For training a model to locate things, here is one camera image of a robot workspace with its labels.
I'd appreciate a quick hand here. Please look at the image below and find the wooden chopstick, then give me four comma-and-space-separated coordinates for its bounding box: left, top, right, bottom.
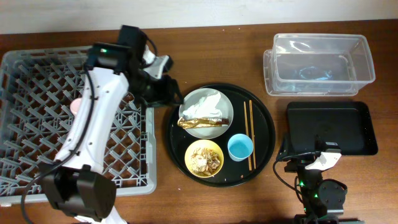
244, 102, 252, 171
249, 100, 256, 169

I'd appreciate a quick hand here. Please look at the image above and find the grey ceramic plate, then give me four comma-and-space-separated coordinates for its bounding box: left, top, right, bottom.
178, 88, 234, 139

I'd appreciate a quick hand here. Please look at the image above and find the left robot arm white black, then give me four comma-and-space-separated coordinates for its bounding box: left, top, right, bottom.
38, 25, 183, 223

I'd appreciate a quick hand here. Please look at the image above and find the grey plastic dishwasher rack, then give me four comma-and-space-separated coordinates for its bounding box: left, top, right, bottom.
0, 45, 157, 208

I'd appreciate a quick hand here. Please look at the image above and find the crumpled white napkin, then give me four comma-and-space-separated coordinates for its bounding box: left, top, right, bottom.
182, 92, 223, 120

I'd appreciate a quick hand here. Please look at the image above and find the wooden chopstick left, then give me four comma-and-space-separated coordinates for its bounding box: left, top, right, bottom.
244, 102, 252, 171

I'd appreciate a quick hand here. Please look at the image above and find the black rectangular tray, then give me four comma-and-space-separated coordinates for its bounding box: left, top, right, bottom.
287, 101, 378, 156

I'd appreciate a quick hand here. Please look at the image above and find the blue cup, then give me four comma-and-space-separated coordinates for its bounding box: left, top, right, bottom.
227, 134, 253, 162

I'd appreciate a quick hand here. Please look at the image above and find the pink cup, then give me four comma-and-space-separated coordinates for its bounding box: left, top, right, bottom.
70, 98, 82, 116

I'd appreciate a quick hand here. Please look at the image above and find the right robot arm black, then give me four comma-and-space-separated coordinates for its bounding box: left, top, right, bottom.
272, 134, 363, 224

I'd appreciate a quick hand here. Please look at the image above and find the yellow bowl with food scraps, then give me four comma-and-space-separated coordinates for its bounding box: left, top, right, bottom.
184, 139, 224, 179

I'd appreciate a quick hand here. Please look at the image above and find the wooden chopstick right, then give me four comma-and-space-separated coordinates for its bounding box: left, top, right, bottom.
249, 100, 256, 169

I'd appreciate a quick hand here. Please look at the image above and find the round black serving tray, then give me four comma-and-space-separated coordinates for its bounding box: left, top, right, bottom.
163, 83, 275, 187

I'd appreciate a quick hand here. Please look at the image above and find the gold foil wrapper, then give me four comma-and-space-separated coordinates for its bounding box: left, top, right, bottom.
177, 118, 229, 129

